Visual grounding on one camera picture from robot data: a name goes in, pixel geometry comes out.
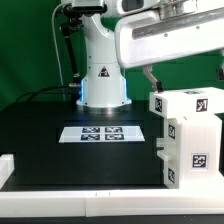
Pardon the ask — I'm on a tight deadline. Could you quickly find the white cabinet door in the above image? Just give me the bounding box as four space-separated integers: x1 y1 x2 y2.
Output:
156 119 177 188

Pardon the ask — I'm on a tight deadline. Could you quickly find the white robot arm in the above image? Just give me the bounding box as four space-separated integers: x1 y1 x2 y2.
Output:
72 0 224 111

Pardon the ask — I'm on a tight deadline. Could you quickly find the white cable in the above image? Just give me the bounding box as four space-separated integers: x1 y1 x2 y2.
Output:
51 1 73 101

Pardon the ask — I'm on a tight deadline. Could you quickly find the white wall piece left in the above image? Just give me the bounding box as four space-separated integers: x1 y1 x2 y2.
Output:
0 154 14 190

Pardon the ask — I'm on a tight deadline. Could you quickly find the white cabinet body box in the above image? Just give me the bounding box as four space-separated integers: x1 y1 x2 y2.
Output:
154 113 224 190

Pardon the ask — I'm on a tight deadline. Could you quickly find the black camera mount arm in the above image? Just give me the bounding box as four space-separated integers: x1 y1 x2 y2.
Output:
60 0 107 81

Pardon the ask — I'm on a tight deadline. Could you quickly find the white fiducial marker sheet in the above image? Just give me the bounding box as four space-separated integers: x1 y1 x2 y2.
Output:
59 126 145 143

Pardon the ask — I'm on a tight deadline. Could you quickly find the white cabinet top block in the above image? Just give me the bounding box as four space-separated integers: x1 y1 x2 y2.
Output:
149 87 224 119

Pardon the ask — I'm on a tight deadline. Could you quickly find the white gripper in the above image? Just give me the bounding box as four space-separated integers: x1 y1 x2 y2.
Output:
115 4 224 93

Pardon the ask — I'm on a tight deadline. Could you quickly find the black cable on table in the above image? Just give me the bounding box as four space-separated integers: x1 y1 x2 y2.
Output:
14 83 83 103

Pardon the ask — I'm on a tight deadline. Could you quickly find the white L-shaped obstacle wall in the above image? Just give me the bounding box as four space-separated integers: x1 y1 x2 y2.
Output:
0 185 224 218

